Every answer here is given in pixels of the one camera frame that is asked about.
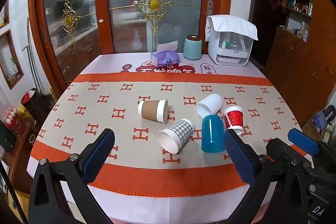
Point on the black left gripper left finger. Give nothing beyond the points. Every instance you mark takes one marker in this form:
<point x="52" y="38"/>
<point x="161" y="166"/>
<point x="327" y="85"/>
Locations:
<point x="48" y="203"/>

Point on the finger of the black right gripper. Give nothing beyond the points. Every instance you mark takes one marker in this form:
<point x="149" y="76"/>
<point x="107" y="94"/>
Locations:
<point x="255" y="170"/>

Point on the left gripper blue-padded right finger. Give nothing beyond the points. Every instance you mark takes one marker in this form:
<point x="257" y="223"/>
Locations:
<point x="304" y="142"/>

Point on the blue translucent plastic cup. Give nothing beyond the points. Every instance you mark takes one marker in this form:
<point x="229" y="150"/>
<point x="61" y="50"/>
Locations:
<point x="212" y="134"/>

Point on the red patterned paper cup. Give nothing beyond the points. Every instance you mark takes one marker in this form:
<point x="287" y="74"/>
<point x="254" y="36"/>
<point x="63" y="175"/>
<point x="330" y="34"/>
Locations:
<point x="233" y="119"/>

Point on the white plastic cup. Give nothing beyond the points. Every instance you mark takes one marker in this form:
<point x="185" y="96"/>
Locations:
<point x="209" y="105"/>

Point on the grey checkered paper cup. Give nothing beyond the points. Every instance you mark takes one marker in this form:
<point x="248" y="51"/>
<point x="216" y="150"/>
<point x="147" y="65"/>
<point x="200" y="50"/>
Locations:
<point x="174" y="137"/>

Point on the brown sleeve paper cup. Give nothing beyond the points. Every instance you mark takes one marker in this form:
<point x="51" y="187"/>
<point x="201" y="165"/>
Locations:
<point x="154" y="110"/>

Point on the wooden shelf cabinet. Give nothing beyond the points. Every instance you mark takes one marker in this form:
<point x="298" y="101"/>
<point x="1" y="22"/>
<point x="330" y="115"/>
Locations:
<point x="303" y="70"/>

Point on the black bin with red items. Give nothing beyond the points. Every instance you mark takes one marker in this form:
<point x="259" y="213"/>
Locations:
<point x="34" y="104"/>

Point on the orange beige H-pattern cloth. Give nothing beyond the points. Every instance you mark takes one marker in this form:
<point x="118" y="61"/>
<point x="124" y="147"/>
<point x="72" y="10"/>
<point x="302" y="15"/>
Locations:
<point x="137" y="164"/>

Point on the white countertop appliance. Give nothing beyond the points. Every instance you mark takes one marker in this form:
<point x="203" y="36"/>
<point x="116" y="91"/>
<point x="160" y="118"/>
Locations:
<point x="229" y="48"/>

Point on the white cloth on appliance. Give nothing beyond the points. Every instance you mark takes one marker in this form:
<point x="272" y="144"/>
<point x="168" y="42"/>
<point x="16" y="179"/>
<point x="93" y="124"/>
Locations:
<point x="229" y="23"/>

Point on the light blue canister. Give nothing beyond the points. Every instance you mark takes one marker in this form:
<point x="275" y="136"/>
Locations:
<point x="192" y="49"/>

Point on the purple tissue pack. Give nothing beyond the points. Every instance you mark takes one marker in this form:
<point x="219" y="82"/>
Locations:
<point x="165" y="55"/>

